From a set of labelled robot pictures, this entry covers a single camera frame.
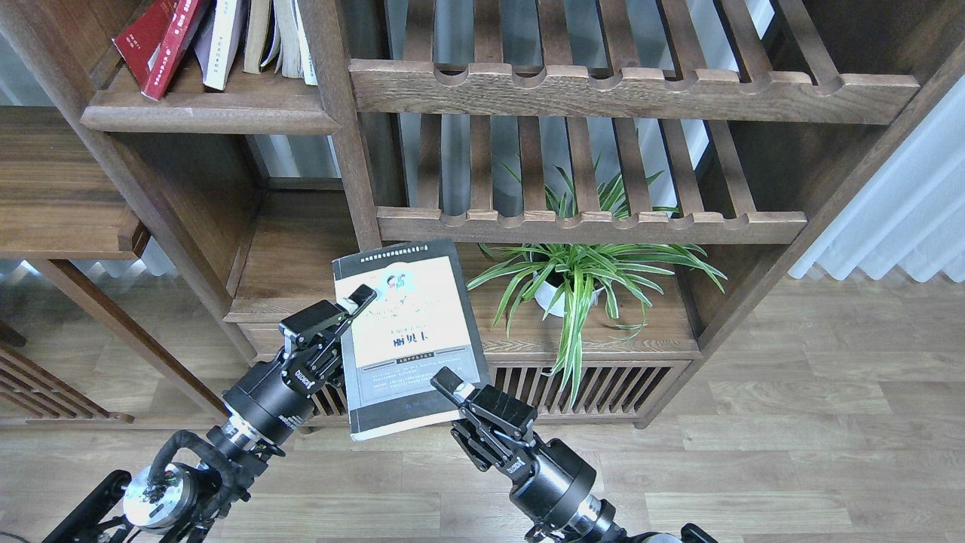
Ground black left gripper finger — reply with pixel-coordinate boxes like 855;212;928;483
279;284;377;340

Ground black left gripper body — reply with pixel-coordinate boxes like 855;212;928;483
224;336;342;446

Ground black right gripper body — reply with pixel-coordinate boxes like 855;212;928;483
452;419;599;529

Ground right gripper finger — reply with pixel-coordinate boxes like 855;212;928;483
430;367;537;441

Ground yellow and black book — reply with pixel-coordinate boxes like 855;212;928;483
333;238;492;441

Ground pale lilac paperback book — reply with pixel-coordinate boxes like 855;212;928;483
194;1;250;91

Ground red paperback book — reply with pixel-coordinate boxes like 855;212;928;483
112;1;211;100

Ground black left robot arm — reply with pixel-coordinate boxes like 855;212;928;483
46;285;377;542

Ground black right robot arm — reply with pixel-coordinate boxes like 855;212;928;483
431;367;714;542

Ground upright white books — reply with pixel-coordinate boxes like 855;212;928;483
273;1;318;86

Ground dark wooden bookshelf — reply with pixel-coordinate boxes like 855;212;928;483
2;1;963;427

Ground white plant pot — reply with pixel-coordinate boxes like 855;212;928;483
535;271;566;321

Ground green spider plant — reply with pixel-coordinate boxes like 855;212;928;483
467;155;728;408

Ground upright tan book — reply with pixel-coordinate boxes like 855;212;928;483
244;0;273;73

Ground white curtain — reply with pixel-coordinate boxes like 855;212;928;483
789;80;964;283

